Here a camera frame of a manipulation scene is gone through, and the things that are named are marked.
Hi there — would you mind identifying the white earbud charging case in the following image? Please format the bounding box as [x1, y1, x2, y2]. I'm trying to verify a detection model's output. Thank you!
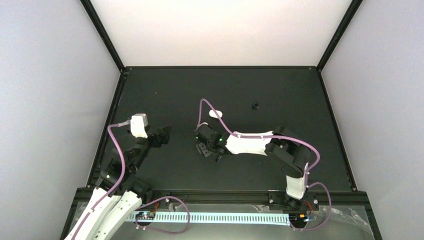
[208, 109, 223, 119]

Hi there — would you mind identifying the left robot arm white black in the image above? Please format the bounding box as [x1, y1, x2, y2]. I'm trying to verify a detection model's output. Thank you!
[65, 121, 172, 240]

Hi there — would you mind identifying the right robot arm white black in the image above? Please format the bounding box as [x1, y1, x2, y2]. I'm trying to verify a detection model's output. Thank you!
[195, 123, 311, 210]

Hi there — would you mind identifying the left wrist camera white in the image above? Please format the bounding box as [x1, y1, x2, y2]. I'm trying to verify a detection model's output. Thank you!
[130, 113, 149, 139]

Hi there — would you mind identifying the purple cable loop bottom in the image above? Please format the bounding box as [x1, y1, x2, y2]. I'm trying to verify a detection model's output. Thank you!
[134, 196, 192, 235]

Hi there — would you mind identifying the light blue cable duct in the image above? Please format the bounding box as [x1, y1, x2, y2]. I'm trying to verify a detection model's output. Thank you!
[125, 211, 290, 226]

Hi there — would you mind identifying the black frame post left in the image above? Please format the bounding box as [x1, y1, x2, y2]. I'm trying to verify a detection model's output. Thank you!
[80, 0, 125, 72]

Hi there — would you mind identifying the black frame post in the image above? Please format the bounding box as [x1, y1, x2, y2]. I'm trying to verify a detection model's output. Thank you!
[80, 0, 125, 72]
[316, 0, 363, 73]

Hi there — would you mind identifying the black aluminium rail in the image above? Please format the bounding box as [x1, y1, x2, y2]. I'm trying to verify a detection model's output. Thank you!
[74, 187, 372, 213]

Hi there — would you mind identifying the black frame post right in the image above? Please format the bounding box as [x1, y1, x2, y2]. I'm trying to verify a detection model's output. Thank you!
[316, 0, 363, 73]

